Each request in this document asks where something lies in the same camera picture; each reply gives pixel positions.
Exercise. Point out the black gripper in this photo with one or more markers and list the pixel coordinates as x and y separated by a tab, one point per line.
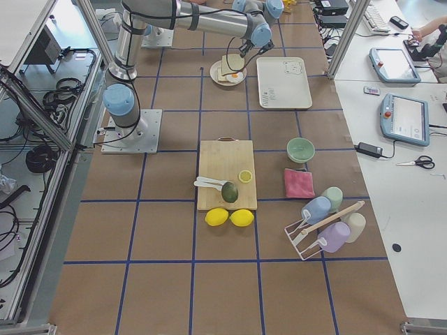
245	48

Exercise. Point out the bread slice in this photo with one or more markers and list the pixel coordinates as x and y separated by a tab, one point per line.
223	77
231	63

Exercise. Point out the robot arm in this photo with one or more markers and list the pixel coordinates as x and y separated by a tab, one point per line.
251	21

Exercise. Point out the bread slice on plate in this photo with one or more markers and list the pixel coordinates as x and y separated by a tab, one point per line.
223	77

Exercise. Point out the cream round plate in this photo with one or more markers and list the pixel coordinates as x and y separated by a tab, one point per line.
213	74

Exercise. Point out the fried egg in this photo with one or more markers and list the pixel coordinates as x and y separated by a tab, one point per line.
234	78

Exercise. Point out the cream bear serving tray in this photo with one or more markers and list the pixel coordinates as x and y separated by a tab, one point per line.
283	83

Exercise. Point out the green bowl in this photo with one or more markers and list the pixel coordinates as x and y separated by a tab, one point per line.
300	150

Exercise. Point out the wooden cutting board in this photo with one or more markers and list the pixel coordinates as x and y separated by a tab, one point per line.
224	160

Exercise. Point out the lemon slice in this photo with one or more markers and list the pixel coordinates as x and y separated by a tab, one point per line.
245	176

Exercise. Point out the far teach pendant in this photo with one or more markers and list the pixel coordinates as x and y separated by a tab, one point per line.
393	66

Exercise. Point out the teach pendant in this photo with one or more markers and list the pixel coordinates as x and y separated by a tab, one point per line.
405	119
393	66

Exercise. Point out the white plastic knife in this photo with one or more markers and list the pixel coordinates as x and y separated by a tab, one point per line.
211	180

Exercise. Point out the pink cloth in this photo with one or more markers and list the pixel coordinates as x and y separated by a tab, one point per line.
298	184

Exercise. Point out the green avocado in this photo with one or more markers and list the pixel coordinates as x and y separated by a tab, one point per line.
229	192

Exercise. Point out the black power brick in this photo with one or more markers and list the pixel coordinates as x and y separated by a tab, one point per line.
368	149

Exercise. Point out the near teach pendant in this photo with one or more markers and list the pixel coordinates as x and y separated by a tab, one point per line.
405	119

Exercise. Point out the green cup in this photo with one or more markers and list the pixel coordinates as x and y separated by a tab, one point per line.
335	196

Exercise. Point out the yellow lemon right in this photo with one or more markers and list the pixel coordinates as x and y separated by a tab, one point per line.
242	218

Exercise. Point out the yellow lemon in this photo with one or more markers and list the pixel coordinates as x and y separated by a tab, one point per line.
216	217
242	218

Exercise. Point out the blue cup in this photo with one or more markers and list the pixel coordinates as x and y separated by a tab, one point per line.
315	210

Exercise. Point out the yellow lemon left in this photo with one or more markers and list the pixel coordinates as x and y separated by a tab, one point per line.
216	217

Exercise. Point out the cream cup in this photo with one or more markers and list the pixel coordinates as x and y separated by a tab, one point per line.
356	222

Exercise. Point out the purple cup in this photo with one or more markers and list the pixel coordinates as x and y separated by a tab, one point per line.
334	236

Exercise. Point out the scissors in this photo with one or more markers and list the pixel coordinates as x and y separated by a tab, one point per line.
424	162

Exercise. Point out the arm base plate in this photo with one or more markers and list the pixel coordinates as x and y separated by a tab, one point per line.
144	139
160	38

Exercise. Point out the aluminium frame post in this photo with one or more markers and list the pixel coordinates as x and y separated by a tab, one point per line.
350	29

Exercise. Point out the white wire cup rack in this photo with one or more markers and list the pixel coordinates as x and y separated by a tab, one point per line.
298	231

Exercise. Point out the wooden rack handle rod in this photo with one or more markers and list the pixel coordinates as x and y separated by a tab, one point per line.
359	204

